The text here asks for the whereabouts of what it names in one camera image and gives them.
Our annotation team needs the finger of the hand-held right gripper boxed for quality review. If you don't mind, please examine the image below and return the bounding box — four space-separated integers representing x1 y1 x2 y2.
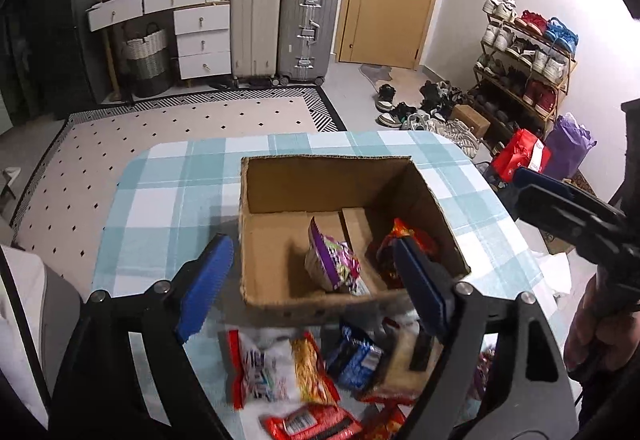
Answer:
512 166 628 266

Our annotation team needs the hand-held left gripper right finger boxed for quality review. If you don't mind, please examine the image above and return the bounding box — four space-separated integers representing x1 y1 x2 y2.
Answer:
392 236 583 440

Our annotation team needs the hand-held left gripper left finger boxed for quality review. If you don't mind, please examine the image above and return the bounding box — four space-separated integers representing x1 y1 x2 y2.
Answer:
47 234 236 440

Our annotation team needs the dark red snack packet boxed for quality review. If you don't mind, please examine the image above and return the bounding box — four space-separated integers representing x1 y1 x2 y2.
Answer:
376 218 441 288

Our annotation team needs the tan snack packet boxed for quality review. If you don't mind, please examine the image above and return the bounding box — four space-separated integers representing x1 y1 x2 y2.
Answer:
362 320 446 407

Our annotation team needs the blue snack packet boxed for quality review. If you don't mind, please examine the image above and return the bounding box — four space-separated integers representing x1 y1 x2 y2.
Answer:
325 320 387 392

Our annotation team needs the white red noodle snack packet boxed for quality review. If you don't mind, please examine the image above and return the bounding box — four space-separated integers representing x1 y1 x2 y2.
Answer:
227 329 342 411

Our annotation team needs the small purple snack packet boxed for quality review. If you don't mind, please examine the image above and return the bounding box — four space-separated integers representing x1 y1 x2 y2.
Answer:
470 347 497 403

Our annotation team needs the bright red snack packet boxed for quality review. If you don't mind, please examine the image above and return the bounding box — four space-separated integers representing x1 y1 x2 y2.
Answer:
261 404 363 440

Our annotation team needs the person's right hand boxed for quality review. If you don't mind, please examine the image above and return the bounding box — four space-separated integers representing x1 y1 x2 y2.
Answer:
564 277 640 378

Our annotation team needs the white plastic bag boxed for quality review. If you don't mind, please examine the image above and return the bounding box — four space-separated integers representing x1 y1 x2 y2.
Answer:
530 245 573 301

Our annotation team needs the purple shopping bag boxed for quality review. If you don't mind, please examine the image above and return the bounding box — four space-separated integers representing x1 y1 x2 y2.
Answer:
542 114 597 181

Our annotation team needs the red shopping bag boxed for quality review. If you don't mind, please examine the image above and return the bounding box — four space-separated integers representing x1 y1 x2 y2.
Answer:
490 129 552 183

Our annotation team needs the teal checked tablecloth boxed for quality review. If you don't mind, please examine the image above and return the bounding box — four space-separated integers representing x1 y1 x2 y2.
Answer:
92 130 546 440

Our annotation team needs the wooden shoe rack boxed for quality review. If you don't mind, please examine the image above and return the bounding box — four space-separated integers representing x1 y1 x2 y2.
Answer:
470 0 578 141

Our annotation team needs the small closed cardboard box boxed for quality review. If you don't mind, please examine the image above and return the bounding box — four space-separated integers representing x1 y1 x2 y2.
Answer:
450 104 491 138

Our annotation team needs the pile of loose shoes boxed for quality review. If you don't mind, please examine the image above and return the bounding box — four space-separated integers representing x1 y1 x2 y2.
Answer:
375 80 481 158

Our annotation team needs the cream patterned rug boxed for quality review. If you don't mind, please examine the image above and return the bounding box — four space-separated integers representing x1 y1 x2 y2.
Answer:
10 87 348 251

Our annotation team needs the grey white appliance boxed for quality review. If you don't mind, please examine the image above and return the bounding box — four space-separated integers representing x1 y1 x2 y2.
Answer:
0 245 83 426

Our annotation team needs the grey doormat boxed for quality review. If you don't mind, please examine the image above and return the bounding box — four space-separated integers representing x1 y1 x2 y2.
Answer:
359 62 396 96

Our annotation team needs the white stool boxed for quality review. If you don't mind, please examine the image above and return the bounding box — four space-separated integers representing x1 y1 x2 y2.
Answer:
0 166 22 198

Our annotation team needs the woven laundry basket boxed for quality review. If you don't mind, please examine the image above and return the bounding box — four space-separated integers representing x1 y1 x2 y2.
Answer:
122 22 173 98

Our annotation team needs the white drawer dresser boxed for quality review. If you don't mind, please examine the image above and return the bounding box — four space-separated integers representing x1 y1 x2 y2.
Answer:
87 0 233 88

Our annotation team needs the beige suitcase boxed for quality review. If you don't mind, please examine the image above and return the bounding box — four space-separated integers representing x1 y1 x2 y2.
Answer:
230 0 283 88

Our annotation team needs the silver suitcase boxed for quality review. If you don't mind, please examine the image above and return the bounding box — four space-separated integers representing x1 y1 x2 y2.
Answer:
276 0 340 87

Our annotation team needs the dark tall cabinet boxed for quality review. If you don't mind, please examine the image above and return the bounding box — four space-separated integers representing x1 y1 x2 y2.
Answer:
0 0 111 121

